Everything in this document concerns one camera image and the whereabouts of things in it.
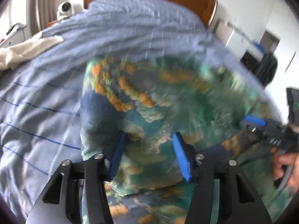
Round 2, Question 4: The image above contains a person's right hand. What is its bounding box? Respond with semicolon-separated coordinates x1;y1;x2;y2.
270;147;299;187

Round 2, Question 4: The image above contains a cream knitted sweater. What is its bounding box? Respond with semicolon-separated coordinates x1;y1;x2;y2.
0;35;64;71

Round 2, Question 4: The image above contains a bed with blue checked sheet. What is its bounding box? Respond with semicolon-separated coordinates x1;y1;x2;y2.
0;0;281;217

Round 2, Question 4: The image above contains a green printed jacket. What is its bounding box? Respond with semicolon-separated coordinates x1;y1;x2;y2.
79;55;293;224

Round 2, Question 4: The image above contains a small white fan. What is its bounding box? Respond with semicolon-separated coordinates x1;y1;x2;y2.
57;2;75;19

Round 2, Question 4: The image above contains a white drawer cabinet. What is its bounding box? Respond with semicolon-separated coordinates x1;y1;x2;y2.
215;20;248;59

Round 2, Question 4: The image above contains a white wardrobe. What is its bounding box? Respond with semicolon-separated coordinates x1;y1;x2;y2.
264;3;299;98

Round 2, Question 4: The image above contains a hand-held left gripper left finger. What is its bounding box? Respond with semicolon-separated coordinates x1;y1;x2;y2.
26;133;128;224

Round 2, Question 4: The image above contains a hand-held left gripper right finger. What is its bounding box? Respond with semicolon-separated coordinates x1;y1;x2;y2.
172;132;273;224

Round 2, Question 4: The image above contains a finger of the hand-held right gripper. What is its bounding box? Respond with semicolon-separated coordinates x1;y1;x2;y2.
240;115;268;140

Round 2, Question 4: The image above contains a beige curtain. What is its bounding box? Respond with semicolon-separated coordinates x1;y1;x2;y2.
29;0;59;32

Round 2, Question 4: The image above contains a dark hanging jacket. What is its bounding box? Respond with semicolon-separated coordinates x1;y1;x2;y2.
254;52;279;87

